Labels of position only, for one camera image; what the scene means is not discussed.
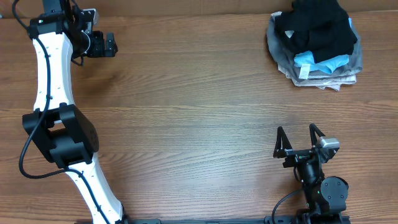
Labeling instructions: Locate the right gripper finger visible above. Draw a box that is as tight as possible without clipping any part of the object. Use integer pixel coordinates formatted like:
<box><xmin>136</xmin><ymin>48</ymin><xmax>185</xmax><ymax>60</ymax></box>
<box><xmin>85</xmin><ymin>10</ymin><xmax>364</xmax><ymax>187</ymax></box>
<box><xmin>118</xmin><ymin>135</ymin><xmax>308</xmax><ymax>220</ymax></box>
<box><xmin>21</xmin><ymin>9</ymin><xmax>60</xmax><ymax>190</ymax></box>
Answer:
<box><xmin>309</xmin><ymin>123</ymin><xmax>325</xmax><ymax>146</ymax></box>
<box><xmin>273</xmin><ymin>126</ymin><xmax>293</xmax><ymax>158</ymax></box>

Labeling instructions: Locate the black t-shirt with logo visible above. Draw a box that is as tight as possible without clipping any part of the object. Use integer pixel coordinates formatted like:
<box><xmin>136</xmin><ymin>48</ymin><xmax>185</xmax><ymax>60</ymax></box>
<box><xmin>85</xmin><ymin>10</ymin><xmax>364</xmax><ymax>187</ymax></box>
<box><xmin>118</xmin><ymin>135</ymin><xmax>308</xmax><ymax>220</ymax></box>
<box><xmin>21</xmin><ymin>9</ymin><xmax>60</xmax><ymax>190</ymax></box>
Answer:
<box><xmin>274</xmin><ymin>0</ymin><xmax>358</xmax><ymax>63</ymax></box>

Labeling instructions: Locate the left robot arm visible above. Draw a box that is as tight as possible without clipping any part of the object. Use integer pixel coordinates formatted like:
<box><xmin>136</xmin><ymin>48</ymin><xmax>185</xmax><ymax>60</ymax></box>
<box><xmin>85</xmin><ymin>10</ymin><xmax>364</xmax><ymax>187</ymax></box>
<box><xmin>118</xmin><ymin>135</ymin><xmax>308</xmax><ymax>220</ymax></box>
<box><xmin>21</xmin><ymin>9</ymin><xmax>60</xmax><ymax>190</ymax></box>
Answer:
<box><xmin>19</xmin><ymin>0</ymin><xmax>129</xmax><ymax>223</ymax></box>

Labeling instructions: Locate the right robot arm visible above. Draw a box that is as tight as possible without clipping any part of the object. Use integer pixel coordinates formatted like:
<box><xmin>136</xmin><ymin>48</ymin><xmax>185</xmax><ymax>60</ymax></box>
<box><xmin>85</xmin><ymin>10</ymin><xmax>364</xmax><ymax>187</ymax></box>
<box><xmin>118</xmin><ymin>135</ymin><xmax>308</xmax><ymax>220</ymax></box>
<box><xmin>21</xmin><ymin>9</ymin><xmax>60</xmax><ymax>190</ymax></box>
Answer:
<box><xmin>271</xmin><ymin>123</ymin><xmax>350</xmax><ymax>224</ymax></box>

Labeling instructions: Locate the beige folded garment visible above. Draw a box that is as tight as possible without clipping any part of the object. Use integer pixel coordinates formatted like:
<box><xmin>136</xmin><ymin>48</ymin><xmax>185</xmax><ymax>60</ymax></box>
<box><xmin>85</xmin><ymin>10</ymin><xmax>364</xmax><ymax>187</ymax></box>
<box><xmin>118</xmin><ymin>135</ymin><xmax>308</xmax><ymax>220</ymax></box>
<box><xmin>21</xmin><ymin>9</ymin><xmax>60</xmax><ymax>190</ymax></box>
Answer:
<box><xmin>271</xmin><ymin>11</ymin><xmax>357</xmax><ymax>92</ymax></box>

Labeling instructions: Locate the light blue folded shirt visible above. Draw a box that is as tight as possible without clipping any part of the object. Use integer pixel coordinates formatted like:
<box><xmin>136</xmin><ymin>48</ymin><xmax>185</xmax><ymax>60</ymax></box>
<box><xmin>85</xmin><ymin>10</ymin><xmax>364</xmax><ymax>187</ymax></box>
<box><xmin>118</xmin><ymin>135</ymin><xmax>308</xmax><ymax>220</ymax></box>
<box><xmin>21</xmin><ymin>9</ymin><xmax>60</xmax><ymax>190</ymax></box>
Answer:
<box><xmin>292</xmin><ymin>17</ymin><xmax>358</xmax><ymax>80</ymax></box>

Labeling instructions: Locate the grey folded garment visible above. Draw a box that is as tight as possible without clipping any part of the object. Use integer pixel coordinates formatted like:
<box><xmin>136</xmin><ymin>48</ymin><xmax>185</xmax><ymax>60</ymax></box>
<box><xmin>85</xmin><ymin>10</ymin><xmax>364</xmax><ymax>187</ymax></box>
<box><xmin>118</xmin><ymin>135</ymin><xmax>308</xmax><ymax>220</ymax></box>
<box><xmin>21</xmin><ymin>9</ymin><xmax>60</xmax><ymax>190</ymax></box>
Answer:
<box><xmin>266</xmin><ymin>14</ymin><xmax>363</xmax><ymax>80</ymax></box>

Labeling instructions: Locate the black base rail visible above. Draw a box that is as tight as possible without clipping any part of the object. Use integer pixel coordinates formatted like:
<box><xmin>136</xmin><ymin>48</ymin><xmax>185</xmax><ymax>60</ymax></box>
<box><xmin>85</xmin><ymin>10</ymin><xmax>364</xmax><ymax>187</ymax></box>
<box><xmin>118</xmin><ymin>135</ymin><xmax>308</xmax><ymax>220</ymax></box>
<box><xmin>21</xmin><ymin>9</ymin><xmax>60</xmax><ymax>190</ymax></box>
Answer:
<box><xmin>74</xmin><ymin>215</ymin><xmax>352</xmax><ymax>224</ymax></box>

